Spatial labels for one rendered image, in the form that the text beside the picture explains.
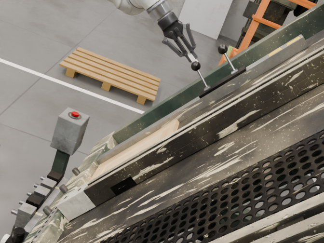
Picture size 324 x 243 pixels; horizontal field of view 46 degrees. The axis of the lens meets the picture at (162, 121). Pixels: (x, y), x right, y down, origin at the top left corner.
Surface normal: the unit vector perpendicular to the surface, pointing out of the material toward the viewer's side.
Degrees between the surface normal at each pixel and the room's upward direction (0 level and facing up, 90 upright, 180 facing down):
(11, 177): 0
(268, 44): 90
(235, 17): 90
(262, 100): 90
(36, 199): 0
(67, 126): 90
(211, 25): 76
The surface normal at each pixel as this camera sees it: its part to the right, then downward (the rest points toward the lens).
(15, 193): 0.35, -0.83
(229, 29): -0.07, 0.43
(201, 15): 0.01, 0.22
